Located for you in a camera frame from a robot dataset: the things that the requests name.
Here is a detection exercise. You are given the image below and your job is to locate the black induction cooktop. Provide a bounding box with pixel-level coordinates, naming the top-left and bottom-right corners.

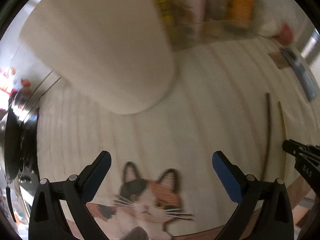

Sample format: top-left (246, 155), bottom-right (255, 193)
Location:
top-left (18, 108), bottom-right (40, 206)

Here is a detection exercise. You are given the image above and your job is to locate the blue smartphone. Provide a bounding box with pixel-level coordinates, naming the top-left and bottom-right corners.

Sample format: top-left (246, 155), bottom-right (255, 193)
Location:
top-left (280, 47), bottom-right (317, 102)

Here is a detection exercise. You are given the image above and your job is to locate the striped cat table mat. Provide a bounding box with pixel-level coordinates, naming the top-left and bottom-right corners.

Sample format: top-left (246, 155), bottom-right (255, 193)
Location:
top-left (37, 37), bottom-right (319, 237)

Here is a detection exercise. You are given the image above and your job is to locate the brown card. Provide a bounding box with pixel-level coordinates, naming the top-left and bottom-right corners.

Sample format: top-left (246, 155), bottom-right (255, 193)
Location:
top-left (268, 51), bottom-right (290, 69)

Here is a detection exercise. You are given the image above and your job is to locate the clear plastic bag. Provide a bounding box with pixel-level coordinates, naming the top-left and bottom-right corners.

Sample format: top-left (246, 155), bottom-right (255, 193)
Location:
top-left (254, 0), bottom-right (302, 39)

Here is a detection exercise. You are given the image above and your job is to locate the cream utensil holder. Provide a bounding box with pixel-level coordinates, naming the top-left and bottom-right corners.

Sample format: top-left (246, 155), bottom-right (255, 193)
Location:
top-left (20, 0), bottom-right (176, 114)

